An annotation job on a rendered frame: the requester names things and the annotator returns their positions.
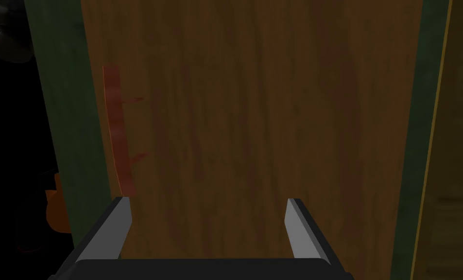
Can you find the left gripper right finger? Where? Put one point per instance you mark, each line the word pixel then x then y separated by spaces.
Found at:
pixel 305 233

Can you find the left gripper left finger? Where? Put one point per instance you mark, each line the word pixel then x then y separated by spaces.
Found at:
pixel 110 231

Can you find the brown wooden door leaf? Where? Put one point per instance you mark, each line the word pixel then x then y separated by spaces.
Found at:
pixel 254 116

